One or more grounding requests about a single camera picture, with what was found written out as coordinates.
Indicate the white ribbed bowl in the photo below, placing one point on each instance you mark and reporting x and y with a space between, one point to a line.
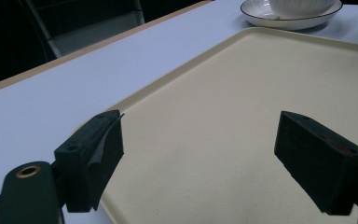
301 7

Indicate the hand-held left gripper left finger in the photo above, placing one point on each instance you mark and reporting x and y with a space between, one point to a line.
87 161

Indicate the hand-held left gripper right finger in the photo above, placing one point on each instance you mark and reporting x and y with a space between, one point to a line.
317 165

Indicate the cream plastic tray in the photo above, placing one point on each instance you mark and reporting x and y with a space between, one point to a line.
230 124

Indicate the white plate with dark rim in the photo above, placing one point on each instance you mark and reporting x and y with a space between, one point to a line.
289 19

